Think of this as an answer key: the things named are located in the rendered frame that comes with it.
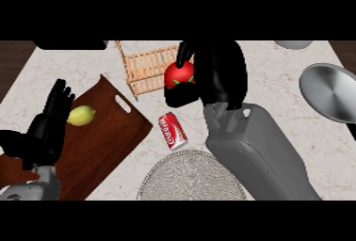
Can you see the black appliance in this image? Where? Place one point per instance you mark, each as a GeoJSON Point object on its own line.
{"type": "Point", "coordinates": [69, 44]}

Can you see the dark brown cutting board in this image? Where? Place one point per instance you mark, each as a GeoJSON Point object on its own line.
{"type": "Point", "coordinates": [98, 141]}

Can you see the yellow lemon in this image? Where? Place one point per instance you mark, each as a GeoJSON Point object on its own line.
{"type": "Point", "coordinates": [81, 115]}

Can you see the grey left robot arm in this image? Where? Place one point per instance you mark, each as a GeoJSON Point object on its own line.
{"type": "Point", "coordinates": [33, 187]}

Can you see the red tomato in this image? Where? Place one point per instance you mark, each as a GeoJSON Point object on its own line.
{"type": "Point", "coordinates": [179, 75]}

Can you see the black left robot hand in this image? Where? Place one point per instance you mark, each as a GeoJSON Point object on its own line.
{"type": "Point", "coordinates": [46, 131]}

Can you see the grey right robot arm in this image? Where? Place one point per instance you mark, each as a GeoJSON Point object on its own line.
{"type": "Point", "coordinates": [259, 153]}

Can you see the silver pan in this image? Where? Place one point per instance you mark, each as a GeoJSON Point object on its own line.
{"type": "Point", "coordinates": [329, 92]}

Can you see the grey round woven placemat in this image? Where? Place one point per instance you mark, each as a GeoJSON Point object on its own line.
{"type": "Point", "coordinates": [192, 177]}

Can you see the red soda can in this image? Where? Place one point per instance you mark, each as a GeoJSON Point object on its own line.
{"type": "Point", "coordinates": [171, 131]}

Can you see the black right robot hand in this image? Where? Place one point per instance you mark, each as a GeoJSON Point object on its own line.
{"type": "Point", "coordinates": [222, 72]}

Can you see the wooden tiered shelf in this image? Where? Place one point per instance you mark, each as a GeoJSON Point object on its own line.
{"type": "Point", "coordinates": [151, 69]}

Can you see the grey bowl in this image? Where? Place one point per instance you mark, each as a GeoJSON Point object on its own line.
{"type": "Point", "coordinates": [293, 44]}

